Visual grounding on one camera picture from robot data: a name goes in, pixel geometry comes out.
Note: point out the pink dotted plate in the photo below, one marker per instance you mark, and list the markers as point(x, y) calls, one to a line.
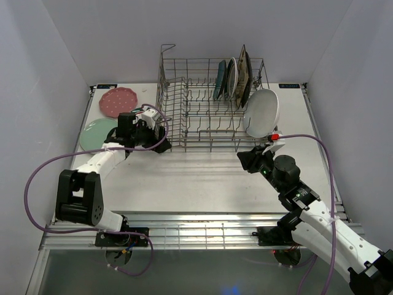
point(118, 100)

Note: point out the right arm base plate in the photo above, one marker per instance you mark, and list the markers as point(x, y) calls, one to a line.
point(272, 236)

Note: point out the black floral square plate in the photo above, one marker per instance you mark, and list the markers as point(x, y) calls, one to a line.
point(247, 89)

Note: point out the mint green plate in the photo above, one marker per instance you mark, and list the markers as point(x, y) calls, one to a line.
point(95, 133)

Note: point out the beige floral square plate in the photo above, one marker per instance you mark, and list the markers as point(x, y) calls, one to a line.
point(242, 76)

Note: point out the right corner logo sticker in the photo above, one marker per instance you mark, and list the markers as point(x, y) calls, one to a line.
point(289, 86)

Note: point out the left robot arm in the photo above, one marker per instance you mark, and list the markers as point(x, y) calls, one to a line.
point(79, 196)

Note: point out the teal square plate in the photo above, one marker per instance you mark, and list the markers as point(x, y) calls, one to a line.
point(219, 79)

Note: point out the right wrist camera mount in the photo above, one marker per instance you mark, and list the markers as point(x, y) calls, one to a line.
point(275, 142)

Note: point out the left corner logo sticker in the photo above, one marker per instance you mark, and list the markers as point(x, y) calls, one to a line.
point(106, 86)

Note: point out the grey wire dish rack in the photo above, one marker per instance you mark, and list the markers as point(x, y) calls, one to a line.
point(196, 121)

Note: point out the striped rim plate front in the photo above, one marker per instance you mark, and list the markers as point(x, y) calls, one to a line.
point(232, 78)

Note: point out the corner logo sticker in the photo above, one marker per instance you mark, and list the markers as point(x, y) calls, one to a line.
point(106, 86)
point(289, 86)

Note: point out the white oval plate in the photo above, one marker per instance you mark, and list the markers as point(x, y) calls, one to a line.
point(262, 113)

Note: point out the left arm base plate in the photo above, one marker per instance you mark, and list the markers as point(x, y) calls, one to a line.
point(104, 239)

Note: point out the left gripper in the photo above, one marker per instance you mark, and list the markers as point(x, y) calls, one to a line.
point(154, 141)

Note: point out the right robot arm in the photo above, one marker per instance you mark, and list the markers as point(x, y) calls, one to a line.
point(366, 268)

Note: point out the striped rim plate rear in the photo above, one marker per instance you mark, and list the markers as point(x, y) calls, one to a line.
point(137, 110)

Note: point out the striped rim plate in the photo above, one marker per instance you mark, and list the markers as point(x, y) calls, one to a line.
point(232, 78)
point(137, 110)

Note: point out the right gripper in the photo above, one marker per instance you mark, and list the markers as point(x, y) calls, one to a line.
point(248, 159)

